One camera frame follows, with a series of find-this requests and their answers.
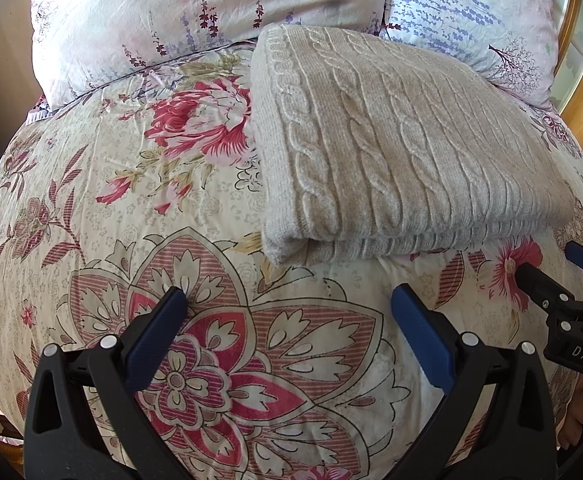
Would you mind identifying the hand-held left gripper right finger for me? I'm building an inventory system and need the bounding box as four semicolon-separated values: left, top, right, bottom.
390;283;557;480

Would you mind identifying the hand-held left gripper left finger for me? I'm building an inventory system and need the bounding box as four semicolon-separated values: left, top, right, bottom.
24;286;192;480

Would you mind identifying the cream cable-knit sweater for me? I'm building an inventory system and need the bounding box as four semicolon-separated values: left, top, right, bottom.
249;22;577;267

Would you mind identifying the person's right hand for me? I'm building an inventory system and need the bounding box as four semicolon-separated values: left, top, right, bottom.
556;377;583;453

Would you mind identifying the red floral bedspread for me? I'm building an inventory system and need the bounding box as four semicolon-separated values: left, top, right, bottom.
0;42;583;480

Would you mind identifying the blue lavender print pillow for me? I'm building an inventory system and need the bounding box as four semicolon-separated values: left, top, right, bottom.
379;0;562;111

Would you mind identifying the pink lavender print pillow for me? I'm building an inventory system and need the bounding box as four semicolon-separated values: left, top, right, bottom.
24;0;392;111

